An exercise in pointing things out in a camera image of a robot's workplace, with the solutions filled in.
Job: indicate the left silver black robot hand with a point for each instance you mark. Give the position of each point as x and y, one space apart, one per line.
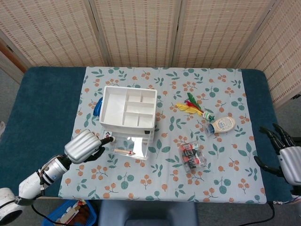
81 147

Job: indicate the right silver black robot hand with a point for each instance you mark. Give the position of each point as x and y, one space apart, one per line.
291 162

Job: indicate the clear plastic drawer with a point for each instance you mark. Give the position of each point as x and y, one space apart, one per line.
138 146

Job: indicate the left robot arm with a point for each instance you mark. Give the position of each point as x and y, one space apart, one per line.
30 186

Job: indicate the blue plastic object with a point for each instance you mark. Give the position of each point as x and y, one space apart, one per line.
97 108

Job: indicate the white drawer organizer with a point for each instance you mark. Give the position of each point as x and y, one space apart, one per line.
113 106

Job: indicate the clear plastic tomato container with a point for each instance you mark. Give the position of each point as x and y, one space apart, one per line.
192 156

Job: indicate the wooden pencil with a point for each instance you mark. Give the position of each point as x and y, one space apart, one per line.
124 151

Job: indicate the dark blue table cover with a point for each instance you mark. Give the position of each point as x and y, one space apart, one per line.
44 106

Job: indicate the cardboard piece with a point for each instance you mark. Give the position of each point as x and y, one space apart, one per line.
67 215

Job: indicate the blue plastic bin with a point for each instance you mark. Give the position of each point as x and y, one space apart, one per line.
53 217

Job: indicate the mayonnaise squeeze bottle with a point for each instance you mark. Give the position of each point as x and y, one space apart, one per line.
223 124

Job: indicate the floral tablecloth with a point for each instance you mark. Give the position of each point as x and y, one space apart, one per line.
152 179

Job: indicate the white shoe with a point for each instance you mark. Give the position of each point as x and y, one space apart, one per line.
1 129

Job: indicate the blue-grey chair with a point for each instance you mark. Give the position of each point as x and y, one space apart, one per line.
145 213

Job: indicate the colourful feather shuttlecock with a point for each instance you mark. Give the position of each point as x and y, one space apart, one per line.
189 107

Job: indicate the woven folding screen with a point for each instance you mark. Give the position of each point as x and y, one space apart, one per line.
141 30

